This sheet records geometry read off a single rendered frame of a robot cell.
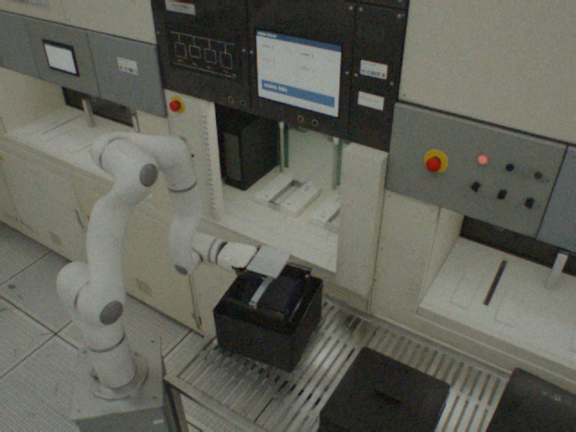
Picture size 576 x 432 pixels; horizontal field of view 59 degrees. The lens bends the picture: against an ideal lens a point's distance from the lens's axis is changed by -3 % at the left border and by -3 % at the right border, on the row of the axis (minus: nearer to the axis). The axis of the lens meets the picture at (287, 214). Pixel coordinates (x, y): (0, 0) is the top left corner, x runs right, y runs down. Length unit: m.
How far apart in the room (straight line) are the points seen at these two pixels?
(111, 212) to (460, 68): 0.94
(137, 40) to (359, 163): 0.93
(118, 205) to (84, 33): 0.99
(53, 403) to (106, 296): 1.41
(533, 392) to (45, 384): 2.21
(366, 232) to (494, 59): 0.64
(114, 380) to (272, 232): 0.80
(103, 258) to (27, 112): 1.94
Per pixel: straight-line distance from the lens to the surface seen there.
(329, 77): 1.51
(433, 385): 1.62
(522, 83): 1.35
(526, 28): 1.31
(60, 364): 2.93
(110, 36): 2.09
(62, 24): 2.32
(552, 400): 1.51
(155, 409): 1.73
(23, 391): 2.90
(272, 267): 1.58
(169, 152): 1.44
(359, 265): 1.73
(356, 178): 1.55
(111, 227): 1.40
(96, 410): 1.74
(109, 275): 1.44
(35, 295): 3.35
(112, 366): 1.68
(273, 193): 2.21
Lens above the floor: 2.15
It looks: 37 degrees down
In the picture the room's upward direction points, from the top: straight up
